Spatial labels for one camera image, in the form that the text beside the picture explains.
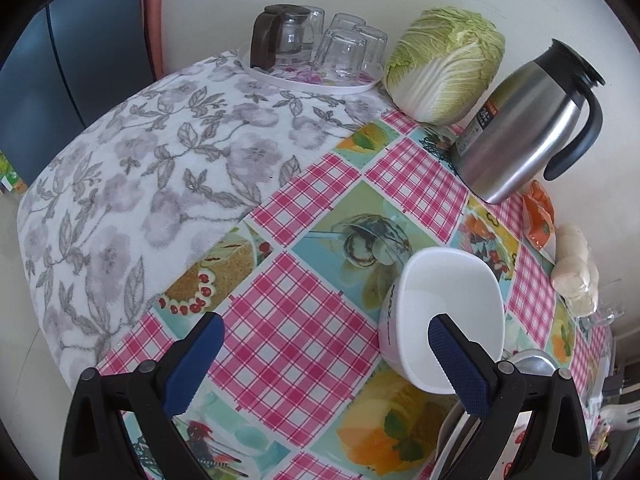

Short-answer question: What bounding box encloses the glass teapot with brown handle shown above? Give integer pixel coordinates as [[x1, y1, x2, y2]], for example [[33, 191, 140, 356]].
[[249, 4, 313, 71]]

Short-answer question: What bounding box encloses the grey floral cloth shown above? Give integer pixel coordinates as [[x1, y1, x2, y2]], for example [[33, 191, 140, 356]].
[[17, 50, 401, 376]]

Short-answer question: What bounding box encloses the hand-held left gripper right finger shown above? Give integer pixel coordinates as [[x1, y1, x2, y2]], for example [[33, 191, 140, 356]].
[[427, 313, 594, 480]]

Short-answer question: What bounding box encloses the orange snack packet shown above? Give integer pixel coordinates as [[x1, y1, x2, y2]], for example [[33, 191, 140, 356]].
[[522, 180, 556, 249]]

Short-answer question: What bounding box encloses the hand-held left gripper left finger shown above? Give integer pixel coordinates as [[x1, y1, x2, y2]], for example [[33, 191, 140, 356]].
[[59, 312, 226, 480]]

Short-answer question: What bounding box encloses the pink pipe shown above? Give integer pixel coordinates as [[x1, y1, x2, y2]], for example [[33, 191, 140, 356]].
[[141, 0, 167, 79]]

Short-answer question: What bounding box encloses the clear drinking glass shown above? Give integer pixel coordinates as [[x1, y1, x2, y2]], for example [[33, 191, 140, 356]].
[[312, 28, 369, 79], [299, 6, 327, 53], [327, 12, 367, 36], [355, 25, 389, 63]]

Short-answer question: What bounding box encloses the stainless steel thermos jug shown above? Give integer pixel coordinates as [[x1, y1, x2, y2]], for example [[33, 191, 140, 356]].
[[449, 38, 606, 205]]

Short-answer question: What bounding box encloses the pink checked tablecloth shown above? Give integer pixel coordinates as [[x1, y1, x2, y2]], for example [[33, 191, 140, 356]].
[[95, 109, 618, 480]]

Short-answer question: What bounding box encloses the white chair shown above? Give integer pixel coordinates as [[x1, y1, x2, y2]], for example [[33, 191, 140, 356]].
[[597, 402, 640, 433]]

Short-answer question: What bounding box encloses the dark blue cabinet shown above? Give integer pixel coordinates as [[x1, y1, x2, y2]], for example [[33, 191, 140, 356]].
[[0, 0, 153, 177]]

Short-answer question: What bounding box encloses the bag of white buns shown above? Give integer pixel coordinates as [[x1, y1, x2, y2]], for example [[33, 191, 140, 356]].
[[550, 223, 600, 318]]

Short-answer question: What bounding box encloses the clear glass mug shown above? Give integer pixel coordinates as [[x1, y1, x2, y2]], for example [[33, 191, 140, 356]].
[[574, 280, 627, 333]]

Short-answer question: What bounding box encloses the green packet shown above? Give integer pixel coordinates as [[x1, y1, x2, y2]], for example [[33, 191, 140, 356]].
[[0, 151, 29, 196]]

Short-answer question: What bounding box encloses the white floral tray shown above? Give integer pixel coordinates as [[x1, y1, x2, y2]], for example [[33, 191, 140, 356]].
[[237, 42, 385, 95]]

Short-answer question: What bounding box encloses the napa cabbage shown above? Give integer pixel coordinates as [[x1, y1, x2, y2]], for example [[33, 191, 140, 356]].
[[383, 6, 506, 126]]

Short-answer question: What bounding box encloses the small white bowl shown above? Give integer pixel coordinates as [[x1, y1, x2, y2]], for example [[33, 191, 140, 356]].
[[378, 247, 505, 395]]

